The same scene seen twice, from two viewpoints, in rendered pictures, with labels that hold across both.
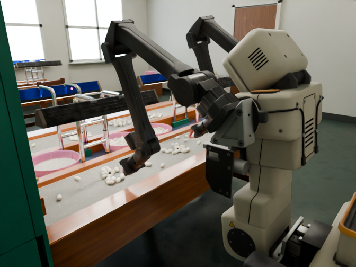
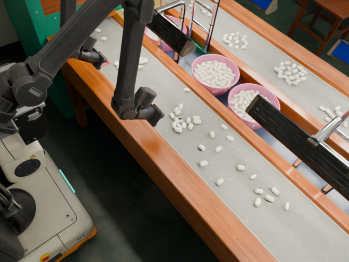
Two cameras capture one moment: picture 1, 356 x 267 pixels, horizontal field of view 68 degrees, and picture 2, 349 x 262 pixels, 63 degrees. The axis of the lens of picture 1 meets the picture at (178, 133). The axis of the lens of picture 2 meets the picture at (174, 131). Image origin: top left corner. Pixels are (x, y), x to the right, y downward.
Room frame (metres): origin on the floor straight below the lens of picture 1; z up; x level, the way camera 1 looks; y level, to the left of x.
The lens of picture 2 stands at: (1.45, -0.83, 1.82)
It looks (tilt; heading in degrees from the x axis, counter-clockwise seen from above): 55 degrees down; 90
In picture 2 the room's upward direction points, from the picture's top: 9 degrees clockwise
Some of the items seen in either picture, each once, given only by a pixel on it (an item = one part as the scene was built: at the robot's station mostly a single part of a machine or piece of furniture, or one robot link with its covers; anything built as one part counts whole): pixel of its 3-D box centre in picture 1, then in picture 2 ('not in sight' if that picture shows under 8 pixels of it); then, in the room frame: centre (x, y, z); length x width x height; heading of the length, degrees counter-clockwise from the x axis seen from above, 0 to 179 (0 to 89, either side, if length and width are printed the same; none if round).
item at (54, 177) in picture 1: (158, 145); (213, 109); (1.63, 0.13, 0.71); 1.81 x 0.06 x 0.11; 138
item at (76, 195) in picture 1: (178, 149); (188, 124); (1.51, 0.00, 0.73); 1.81 x 0.30 x 0.02; 138
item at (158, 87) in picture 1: (151, 83); not in sight; (7.25, 0.72, 0.32); 0.42 x 0.42 x 0.63; 48
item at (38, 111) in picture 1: (106, 105); (144, 9); (1.22, 0.34, 1.08); 0.62 x 0.08 x 0.07; 138
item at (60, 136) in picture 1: (64, 122); (212, 12); (1.55, 0.69, 0.90); 0.20 x 0.19 x 0.45; 138
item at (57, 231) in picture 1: (205, 168); (153, 153); (1.37, -0.16, 0.67); 1.81 x 0.12 x 0.19; 138
